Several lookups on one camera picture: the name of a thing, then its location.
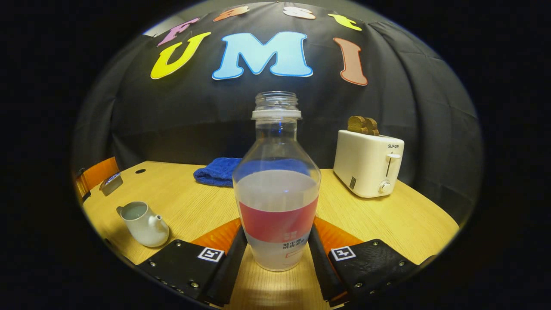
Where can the white toaster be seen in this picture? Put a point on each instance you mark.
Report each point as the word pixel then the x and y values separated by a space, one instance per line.
pixel 366 165

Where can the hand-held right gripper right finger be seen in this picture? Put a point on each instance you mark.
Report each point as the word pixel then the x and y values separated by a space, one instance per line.
pixel 320 271

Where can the white teacup lid blue pattern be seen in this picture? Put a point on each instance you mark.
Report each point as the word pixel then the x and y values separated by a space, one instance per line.
pixel 111 184

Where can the clear water bottle pink label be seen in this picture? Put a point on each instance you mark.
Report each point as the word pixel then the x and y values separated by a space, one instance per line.
pixel 275 202

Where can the blue towel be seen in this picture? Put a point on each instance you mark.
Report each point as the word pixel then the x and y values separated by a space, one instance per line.
pixel 217 172

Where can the white teacup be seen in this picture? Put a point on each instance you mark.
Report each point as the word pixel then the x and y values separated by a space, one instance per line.
pixel 144 230

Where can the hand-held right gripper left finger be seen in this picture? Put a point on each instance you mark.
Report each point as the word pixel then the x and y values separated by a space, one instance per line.
pixel 230 271

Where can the black backdrop cloth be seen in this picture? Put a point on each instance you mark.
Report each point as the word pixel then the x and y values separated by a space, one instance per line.
pixel 193 112

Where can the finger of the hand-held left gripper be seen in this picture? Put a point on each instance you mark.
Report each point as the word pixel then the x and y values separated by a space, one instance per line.
pixel 97 174

